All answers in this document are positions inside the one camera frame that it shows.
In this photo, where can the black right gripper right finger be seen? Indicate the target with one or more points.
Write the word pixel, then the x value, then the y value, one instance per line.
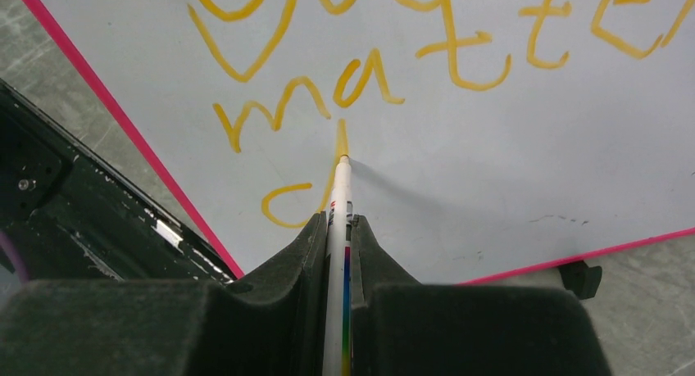
pixel 403 327

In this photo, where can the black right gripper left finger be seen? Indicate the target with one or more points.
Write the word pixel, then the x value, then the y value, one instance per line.
pixel 266 323

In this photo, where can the white rainbow marker pen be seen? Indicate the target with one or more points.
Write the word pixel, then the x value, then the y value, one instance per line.
pixel 337 341

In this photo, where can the pink framed whiteboard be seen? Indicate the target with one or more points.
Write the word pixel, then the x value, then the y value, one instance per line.
pixel 487 137

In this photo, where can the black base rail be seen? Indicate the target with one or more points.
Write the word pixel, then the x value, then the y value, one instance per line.
pixel 67 214

